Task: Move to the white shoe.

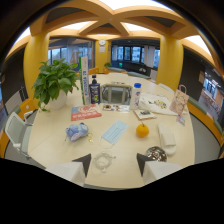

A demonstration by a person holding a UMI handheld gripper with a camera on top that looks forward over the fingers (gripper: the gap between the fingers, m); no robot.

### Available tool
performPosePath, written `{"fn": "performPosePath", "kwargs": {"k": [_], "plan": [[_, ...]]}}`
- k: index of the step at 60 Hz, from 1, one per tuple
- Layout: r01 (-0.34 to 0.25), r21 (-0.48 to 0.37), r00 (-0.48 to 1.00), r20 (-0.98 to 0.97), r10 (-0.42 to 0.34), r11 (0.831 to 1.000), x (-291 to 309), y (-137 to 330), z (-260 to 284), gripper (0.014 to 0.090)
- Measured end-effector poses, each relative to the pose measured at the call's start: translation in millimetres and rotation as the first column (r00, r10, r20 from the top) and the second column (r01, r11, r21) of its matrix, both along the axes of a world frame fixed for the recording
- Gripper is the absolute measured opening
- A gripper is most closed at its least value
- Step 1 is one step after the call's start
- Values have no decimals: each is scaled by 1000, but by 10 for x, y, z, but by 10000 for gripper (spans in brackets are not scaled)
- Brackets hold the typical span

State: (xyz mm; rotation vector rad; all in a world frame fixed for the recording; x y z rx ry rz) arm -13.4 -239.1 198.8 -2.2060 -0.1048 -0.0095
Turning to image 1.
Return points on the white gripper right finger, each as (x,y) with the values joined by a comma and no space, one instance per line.
(156,170)

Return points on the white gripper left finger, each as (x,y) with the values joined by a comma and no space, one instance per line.
(68,170)

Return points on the blue plush toy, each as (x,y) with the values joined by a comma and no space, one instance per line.
(76,131)

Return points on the orange fruit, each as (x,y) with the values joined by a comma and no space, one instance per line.
(142,130)

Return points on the small blue card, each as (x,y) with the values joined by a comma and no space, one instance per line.
(181,120)

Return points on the light blue face mask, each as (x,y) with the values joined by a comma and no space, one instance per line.
(114,131)

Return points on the small picture book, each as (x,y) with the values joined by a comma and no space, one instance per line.
(144,114)

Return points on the red and blue booklet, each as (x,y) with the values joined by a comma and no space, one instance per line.
(85,112)

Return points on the white grey office chair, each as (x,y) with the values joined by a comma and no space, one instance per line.
(16,131)

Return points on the white printed tote bag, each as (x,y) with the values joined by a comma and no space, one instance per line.
(156,104)

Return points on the white plant pot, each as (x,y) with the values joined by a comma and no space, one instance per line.
(58,100)

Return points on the patterned paper gift bag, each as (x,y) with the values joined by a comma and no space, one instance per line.
(179,101)

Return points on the illustrated flat leaflet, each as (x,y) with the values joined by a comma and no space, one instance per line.
(115,107)

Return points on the yellow wooden chair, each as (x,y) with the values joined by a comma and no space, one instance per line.
(26,107)

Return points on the white bottle blue cap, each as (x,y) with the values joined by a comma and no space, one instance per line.
(135,96)

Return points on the dark blue bottle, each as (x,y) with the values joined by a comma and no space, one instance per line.
(94,90)

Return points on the green potted plant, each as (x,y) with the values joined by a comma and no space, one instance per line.
(53,80)

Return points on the tall white green box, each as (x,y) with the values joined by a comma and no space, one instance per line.
(84,80)

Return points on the round wall clock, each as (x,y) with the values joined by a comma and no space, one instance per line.
(102,42)

